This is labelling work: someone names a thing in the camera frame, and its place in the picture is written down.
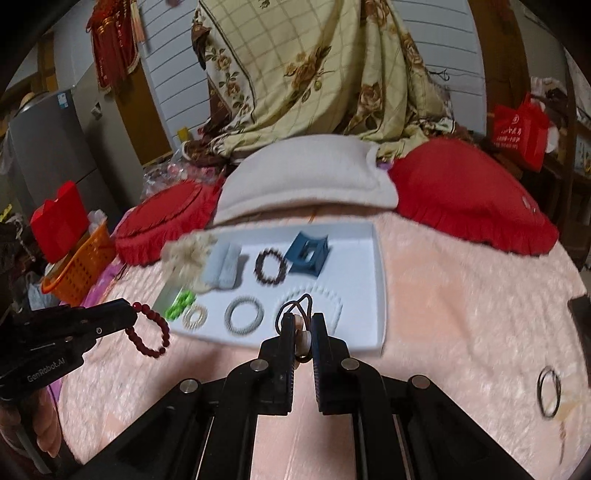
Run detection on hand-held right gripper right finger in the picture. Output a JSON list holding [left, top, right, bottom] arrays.
[[311, 313, 536, 480]]

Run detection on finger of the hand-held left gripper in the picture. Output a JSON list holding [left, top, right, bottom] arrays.
[[90, 320, 138, 352], [74, 298, 140, 326]]

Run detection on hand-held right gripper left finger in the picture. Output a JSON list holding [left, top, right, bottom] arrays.
[[76, 314, 301, 480]]

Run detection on brown hair tie beige beads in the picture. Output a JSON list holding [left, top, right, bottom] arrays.
[[274, 293, 315, 363]]

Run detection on red bead bracelet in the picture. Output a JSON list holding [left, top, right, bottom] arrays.
[[124, 301, 172, 357]]

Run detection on white cardboard box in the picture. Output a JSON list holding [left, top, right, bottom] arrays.
[[152, 220, 387, 356]]

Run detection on person's left hand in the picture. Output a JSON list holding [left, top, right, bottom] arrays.
[[0, 385, 77, 469]]

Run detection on grey plastic bag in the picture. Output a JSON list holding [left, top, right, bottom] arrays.
[[28, 272, 61, 310]]

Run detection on orange plastic basket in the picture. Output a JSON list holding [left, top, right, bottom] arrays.
[[41, 222, 117, 308]]

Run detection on white plastic bag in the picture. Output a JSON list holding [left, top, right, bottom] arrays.
[[87, 209, 109, 236]]

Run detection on blue hair claw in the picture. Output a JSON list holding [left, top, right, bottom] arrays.
[[284, 231, 332, 278]]

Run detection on cream fluffy scrunchie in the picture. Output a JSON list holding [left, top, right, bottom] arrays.
[[161, 232, 220, 294]]

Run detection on red cardboard box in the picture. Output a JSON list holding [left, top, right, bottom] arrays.
[[30, 181, 90, 263]]

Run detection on red ruffled cushion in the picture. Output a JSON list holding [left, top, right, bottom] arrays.
[[115, 178, 227, 267]]

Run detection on clear plastic bag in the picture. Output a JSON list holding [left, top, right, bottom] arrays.
[[141, 157, 222, 199]]

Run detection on grey refrigerator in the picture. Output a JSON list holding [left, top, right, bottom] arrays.
[[9, 88, 121, 222]]

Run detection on white pillow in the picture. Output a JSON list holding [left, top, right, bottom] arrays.
[[213, 135, 400, 227]]

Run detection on wooden door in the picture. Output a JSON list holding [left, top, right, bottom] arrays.
[[113, 55, 174, 169]]

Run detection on plain red cushion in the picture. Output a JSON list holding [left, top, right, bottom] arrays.
[[388, 137, 560, 256]]

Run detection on red hanging decoration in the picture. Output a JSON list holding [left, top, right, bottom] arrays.
[[87, 0, 141, 95]]

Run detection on beige floral quilt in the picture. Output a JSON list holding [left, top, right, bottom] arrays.
[[182, 0, 476, 167]]

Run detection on red shopping bag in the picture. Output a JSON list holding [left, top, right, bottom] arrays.
[[489, 92, 551, 172]]

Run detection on white pearl bracelet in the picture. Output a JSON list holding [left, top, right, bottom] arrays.
[[274, 285, 345, 335]]

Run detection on green bead bracelet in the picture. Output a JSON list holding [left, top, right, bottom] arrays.
[[165, 291, 195, 320]]

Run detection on grey coil hair tie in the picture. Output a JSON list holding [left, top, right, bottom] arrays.
[[224, 296, 265, 335]]

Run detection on dark brown bead bracelet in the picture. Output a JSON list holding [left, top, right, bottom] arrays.
[[255, 248, 289, 287]]

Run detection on beige coil hair tie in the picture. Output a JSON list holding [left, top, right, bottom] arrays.
[[181, 303, 208, 329]]

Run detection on black hair tie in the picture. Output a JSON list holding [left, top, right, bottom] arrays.
[[537, 367, 563, 419]]

